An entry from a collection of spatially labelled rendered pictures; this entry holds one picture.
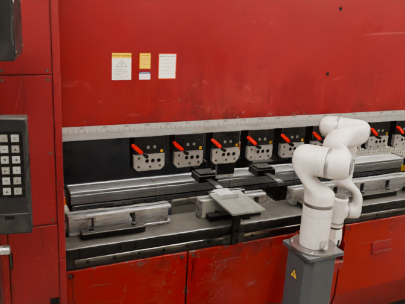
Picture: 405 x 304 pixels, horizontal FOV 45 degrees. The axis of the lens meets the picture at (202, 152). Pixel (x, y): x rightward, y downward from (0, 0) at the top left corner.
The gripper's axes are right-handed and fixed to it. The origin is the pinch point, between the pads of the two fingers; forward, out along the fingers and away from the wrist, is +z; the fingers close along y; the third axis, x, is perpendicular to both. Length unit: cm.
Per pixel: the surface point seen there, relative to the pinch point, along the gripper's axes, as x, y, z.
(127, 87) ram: -97, -45, -79
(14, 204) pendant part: -155, 17, -62
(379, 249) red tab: 57, -12, 19
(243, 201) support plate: -42, -23, -24
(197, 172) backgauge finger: -46, -62, -24
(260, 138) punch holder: -27, -36, -52
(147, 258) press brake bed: -90, -27, 0
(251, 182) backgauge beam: -11, -59, -14
